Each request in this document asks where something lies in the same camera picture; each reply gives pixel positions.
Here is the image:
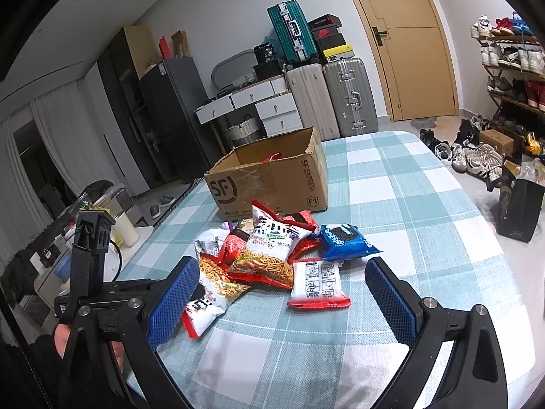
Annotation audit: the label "red Fanta-style snack bag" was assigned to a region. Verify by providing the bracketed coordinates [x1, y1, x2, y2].
[262, 151, 283, 163]

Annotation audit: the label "person's left hand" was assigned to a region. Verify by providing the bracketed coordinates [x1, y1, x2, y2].
[52, 322, 125, 376]

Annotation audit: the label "orange noodle snack bag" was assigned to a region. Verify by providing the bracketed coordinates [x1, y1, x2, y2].
[181, 253, 251, 340]

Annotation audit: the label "grey slippers pair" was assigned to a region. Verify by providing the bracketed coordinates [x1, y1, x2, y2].
[149, 196, 175, 220]

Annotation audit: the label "silver foil snack packet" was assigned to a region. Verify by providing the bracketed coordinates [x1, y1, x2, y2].
[194, 228, 230, 260]

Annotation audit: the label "red snack packet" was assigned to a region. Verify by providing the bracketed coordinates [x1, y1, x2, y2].
[218, 228, 249, 265]
[282, 211, 320, 264]

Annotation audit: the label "large white noodle snack bag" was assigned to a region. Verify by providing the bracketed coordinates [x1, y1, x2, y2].
[228, 200, 299, 289]

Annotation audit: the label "cookie biscuit clear packet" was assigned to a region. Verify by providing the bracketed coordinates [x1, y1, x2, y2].
[236, 218, 254, 234]

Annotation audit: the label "black paper shopping bag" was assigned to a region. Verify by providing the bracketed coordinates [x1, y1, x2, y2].
[496, 166, 544, 243]

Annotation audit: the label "black refrigerator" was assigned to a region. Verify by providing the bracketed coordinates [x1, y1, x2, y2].
[139, 58, 223, 183]

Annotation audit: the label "white red noodle packet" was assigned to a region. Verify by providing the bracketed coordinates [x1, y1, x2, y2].
[287, 259, 351, 310]

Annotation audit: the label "white curtain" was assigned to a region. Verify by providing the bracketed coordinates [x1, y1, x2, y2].
[1, 79, 118, 259]

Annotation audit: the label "blue Oreo packet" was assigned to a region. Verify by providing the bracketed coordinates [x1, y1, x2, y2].
[317, 224, 380, 261]

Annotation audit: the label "SF Express cardboard box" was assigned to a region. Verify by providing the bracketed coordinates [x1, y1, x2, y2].
[204, 127, 329, 219]

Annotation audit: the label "striped laundry basket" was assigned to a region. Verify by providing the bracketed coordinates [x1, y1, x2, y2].
[227, 116, 264, 147]

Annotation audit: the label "small brown cardboard box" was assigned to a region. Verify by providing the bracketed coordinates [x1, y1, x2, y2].
[479, 129, 515, 157]

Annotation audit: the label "black tall cabinet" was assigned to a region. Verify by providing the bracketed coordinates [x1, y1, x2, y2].
[97, 26, 162, 196]

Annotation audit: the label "white drawer desk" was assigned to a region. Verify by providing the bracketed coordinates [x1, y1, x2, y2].
[196, 75, 303, 154]

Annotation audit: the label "beige suitcase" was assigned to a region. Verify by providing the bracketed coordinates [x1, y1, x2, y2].
[285, 64, 341, 141]

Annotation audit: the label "silver grey suitcase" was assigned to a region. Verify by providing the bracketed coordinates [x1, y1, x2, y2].
[323, 57, 379, 138]

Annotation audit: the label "wooden shoe rack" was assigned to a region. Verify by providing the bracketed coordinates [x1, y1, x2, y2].
[477, 35, 544, 159]

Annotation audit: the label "teal suitcase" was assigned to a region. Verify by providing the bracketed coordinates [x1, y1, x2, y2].
[267, 0, 320, 65]

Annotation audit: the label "stacked shoe boxes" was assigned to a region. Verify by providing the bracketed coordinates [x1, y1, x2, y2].
[308, 14, 346, 65]

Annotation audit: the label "wooden door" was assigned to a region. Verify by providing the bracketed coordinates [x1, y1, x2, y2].
[353, 0, 458, 121]

